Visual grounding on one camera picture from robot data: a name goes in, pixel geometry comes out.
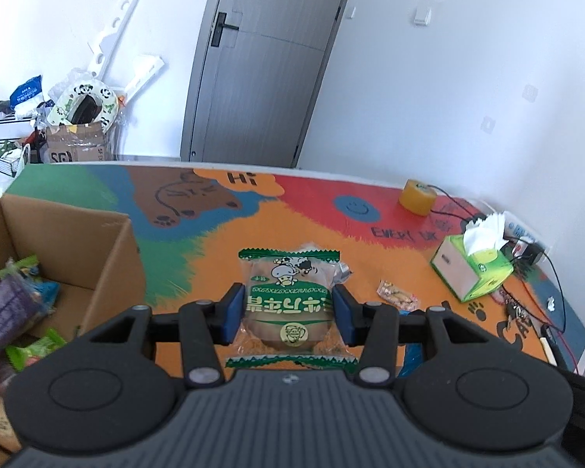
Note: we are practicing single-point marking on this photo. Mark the blue snack packet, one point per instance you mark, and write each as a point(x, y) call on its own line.
point(46, 295)

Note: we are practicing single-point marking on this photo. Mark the white bag with masks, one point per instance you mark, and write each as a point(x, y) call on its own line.
point(9, 161)

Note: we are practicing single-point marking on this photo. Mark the bright green snack packet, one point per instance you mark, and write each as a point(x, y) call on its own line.
point(34, 348)

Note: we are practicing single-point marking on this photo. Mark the black power adapter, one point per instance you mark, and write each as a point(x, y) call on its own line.
point(532, 253)

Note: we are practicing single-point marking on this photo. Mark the blue plastic bag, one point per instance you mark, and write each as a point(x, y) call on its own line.
point(25, 91)

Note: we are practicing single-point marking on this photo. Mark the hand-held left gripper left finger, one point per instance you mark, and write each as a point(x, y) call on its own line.
point(234, 314)

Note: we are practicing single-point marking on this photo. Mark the purple snack packet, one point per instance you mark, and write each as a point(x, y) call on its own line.
point(5, 312)

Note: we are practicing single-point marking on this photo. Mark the green-edged bread packet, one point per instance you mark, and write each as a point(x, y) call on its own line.
point(290, 302)

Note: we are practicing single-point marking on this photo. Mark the grey door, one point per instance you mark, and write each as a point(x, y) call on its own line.
point(268, 63)

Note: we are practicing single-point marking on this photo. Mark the white plastic bracket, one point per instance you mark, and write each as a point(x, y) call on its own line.
point(109, 44)

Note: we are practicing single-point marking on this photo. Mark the white power strip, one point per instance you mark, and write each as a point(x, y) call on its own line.
point(521, 233)

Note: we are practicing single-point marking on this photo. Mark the taped brown cardboard box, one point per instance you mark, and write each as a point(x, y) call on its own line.
point(75, 144)

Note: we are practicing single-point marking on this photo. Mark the green tissue box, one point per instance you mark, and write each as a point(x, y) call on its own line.
point(468, 270)

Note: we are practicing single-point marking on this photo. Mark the white wall switch plate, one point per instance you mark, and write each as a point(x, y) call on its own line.
point(422, 15)

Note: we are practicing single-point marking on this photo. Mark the bunch of keys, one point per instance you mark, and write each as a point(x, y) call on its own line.
point(514, 308)

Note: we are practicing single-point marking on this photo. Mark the crumpled white paper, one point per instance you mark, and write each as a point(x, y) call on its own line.
point(551, 303)

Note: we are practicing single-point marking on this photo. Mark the black metal rack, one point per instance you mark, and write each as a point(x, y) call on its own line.
point(5, 129)

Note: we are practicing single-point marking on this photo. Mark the white wall socket plate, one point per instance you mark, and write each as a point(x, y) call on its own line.
point(488, 125)

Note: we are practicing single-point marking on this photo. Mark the small clear peanut packet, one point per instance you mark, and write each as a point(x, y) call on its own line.
point(397, 295)

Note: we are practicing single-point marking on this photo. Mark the panda print seat cushion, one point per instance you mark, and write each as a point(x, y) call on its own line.
point(61, 107)

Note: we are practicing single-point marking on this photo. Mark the green patterned snack packet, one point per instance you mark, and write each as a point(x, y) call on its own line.
point(22, 267)

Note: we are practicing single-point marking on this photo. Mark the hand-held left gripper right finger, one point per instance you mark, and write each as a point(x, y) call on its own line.
point(343, 317)

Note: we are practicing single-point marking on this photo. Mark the colourful cartoon table mat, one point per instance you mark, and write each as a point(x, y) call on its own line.
point(292, 224)

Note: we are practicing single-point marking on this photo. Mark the yellow tape roll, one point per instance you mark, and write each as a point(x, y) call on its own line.
point(418, 197)

